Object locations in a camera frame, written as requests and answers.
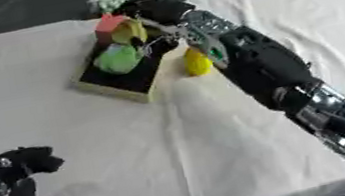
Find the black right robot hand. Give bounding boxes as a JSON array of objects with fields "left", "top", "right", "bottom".
[{"left": 111, "top": 0, "right": 205, "bottom": 62}]

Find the tan cardboard box black inside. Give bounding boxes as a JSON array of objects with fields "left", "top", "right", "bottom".
[{"left": 64, "top": 21, "right": 190, "bottom": 117}]

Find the yellow round toy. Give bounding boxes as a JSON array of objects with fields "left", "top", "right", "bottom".
[{"left": 108, "top": 16, "right": 150, "bottom": 49}]

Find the pale green soft toy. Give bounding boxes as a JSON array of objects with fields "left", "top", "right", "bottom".
[{"left": 85, "top": 0, "right": 142, "bottom": 17}]

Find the pink block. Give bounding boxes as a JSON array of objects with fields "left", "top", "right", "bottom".
[{"left": 90, "top": 9, "right": 134, "bottom": 46}]

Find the green toy fruit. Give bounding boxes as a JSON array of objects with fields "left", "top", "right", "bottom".
[{"left": 89, "top": 38, "right": 148, "bottom": 80}]

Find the yellow toy lemon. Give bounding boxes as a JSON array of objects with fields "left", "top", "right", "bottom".
[{"left": 181, "top": 43, "right": 217, "bottom": 79}]

